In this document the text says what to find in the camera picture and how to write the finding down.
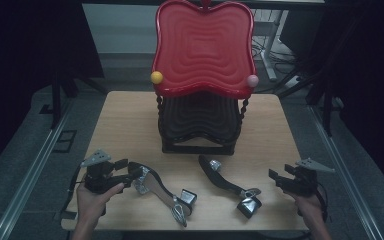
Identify dark curtain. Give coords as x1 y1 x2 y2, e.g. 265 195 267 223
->
279 0 384 193
0 0 105 183

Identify white power strip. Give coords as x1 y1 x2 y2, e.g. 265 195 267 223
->
284 75 304 88

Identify pink ball knob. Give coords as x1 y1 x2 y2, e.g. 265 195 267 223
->
246 74 260 89

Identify black floor plate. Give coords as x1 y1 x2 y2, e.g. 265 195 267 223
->
51 129 78 154

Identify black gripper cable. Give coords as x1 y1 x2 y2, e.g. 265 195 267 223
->
60 164 88 221
314 188 330 224

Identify black metal stand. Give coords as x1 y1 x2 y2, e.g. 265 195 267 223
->
276 66 335 138
39 66 108 129

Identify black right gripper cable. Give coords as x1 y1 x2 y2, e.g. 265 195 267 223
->
314 188 330 224

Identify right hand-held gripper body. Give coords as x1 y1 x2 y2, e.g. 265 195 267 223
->
279 157 336 198

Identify aluminium floor rail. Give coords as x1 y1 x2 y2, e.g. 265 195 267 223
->
0 99 76 240
308 105 384 240

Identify person's left hand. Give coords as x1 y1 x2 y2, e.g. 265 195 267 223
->
75 182 126 228

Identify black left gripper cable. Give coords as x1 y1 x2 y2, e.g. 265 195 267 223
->
60 164 88 221

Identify person's right hand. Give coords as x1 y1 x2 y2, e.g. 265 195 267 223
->
284 191 324 228

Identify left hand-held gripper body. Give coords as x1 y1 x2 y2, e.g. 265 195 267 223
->
80 149 129 195

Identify black floor cables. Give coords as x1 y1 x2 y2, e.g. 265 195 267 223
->
251 34 298 68

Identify white desk frame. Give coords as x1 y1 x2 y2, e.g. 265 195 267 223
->
251 9 293 82

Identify yellow ball knob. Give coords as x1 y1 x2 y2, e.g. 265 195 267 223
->
150 70 164 85

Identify black silver high-heel sandal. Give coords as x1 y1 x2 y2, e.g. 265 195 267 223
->
198 154 263 220
128 162 198 228

